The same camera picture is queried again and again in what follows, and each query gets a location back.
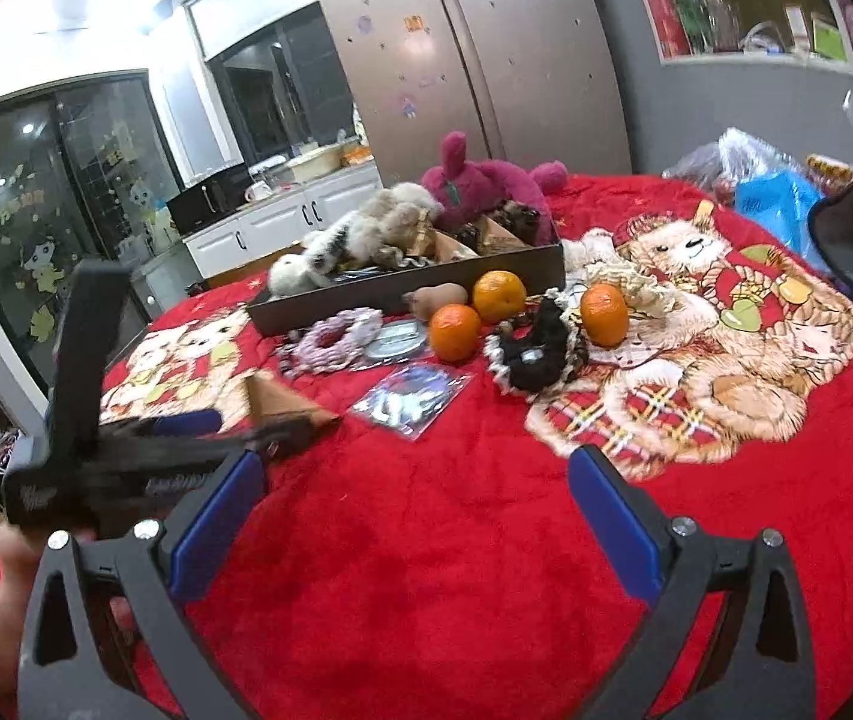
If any pink beaded scrunchie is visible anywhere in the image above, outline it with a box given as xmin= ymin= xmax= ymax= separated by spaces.
xmin=299 ymin=307 xmax=386 ymax=374

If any black lace scrunchie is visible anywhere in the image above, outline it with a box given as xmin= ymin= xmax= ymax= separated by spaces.
xmin=485 ymin=292 xmax=593 ymax=395

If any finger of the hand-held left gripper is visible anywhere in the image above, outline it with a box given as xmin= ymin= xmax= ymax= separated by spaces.
xmin=119 ymin=420 xmax=319 ymax=500
xmin=100 ymin=409 xmax=224 ymax=451

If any jar with yellow lid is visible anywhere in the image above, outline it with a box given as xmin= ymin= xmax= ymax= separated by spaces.
xmin=805 ymin=154 xmax=853 ymax=188

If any dark brown box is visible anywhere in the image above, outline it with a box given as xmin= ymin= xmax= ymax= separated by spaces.
xmin=247 ymin=240 xmax=566 ymax=337

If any red printed blanket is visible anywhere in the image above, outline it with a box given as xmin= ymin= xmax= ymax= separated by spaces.
xmin=97 ymin=172 xmax=853 ymax=720

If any white kitchen cabinet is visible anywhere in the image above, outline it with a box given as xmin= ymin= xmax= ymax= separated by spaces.
xmin=182 ymin=165 xmax=383 ymax=290

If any cream lace scrunchie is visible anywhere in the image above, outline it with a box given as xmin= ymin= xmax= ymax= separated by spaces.
xmin=580 ymin=244 xmax=683 ymax=316

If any white plush toy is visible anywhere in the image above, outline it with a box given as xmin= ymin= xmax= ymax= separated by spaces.
xmin=268 ymin=229 xmax=368 ymax=297

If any person's left hand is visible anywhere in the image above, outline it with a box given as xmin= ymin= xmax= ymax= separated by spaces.
xmin=0 ymin=523 xmax=49 ymax=691

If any blue plastic bag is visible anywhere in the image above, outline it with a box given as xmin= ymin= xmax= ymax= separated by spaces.
xmin=734 ymin=169 xmax=836 ymax=271

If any brown cone toy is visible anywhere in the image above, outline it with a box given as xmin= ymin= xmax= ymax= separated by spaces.
xmin=247 ymin=373 xmax=343 ymax=430

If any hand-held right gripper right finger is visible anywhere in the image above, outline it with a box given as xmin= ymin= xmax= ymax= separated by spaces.
xmin=567 ymin=444 xmax=818 ymax=720

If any green framed card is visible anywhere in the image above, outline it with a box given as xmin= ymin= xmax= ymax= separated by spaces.
xmin=809 ymin=11 xmax=848 ymax=61

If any red gift box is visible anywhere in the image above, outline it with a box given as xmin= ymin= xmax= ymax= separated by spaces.
xmin=636 ymin=0 xmax=693 ymax=57

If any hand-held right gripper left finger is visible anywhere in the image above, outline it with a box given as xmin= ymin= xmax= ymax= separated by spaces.
xmin=17 ymin=451 xmax=270 ymax=720

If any clear packet with blue item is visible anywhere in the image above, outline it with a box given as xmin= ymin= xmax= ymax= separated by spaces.
xmin=350 ymin=361 xmax=473 ymax=442

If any dark brown furry hair clip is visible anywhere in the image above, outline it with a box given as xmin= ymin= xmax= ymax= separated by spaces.
xmin=497 ymin=199 xmax=551 ymax=245

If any glass sliding door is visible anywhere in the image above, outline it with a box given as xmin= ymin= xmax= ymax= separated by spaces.
xmin=0 ymin=75 xmax=188 ymax=391

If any dark kitchen window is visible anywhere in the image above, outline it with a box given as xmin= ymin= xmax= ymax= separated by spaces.
xmin=205 ymin=4 xmax=356 ymax=166

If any brown triangular hair clip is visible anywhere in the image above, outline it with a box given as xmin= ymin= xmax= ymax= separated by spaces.
xmin=471 ymin=216 xmax=531 ymax=252

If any silver double-door refrigerator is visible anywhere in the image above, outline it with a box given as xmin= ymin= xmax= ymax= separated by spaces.
xmin=310 ymin=0 xmax=633 ymax=188

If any bead bracelet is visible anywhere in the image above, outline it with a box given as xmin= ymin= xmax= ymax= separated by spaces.
xmin=277 ymin=341 xmax=308 ymax=382

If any small brown plush toy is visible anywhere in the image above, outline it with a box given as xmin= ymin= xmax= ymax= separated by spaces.
xmin=406 ymin=283 xmax=470 ymax=316

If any orange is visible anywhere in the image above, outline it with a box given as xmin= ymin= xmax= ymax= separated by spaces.
xmin=471 ymin=270 xmax=528 ymax=325
xmin=580 ymin=283 xmax=630 ymax=348
xmin=428 ymin=304 xmax=483 ymax=362

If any black microwave oven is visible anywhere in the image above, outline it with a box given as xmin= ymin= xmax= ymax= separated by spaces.
xmin=166 ymin=165 xmax=255 ymax=235

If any magenta plush toy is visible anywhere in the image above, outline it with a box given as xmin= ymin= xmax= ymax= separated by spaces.
xmin=419 ymin=131 xmax=570 ymax=241

